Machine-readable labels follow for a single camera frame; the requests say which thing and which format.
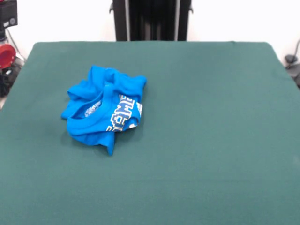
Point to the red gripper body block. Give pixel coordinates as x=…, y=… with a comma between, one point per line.
x=7, y=56

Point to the blue printed t-shirt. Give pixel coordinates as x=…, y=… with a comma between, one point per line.
x=93, y=122

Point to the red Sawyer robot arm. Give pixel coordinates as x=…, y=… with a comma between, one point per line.
x=8, y=14

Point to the dark green table cloth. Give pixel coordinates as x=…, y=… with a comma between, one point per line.
x=199, y=140

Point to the dark stand base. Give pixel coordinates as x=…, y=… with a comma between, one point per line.
x=290, y=58
x=9, y=79

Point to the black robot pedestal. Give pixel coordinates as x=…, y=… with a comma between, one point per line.
x=152, y=21

